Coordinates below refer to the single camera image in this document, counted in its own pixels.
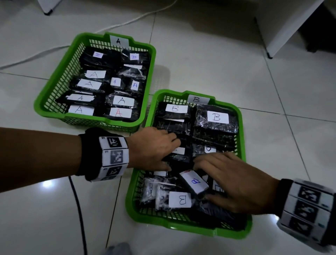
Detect black wristband with marker tags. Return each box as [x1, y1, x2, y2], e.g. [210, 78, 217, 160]
[275, 179, 336, 246]
[77, 128, 130, 182]

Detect pile of black packets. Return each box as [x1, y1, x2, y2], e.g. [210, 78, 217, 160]
[139, 104, 248, 231]
[56, 47, 151, 122]

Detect white paper basket label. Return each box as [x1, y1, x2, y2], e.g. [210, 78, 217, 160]
[187, 95, 210, 105]
[110, 35, 129, 49]

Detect person's left forearm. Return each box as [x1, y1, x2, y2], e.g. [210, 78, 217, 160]
[0, 127, 84, 194]

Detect person's left hand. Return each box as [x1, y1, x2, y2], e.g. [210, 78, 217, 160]
[127, 127, 182, 173]

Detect white furniture leg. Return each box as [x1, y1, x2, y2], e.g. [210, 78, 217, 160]
[36, 0, 62, 15]

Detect white cable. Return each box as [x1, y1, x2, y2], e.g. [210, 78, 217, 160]
[0, 0, 178, 70]

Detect black cable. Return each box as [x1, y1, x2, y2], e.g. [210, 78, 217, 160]
[68, 175, 88, 255]

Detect white cabinet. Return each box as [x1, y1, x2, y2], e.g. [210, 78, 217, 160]
[255, 0, 336, 59]

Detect green plastic basket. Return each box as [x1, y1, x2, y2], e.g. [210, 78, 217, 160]
[125, 90, 253, 240]
[34, 32, 157, 133]

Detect black labelled bag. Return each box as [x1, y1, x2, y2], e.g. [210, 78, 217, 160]
[179, 169, 209, 197]
[161, 144, 194, 164]

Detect person's right hand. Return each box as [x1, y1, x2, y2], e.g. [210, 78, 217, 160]
[193, 152, 281, 215]

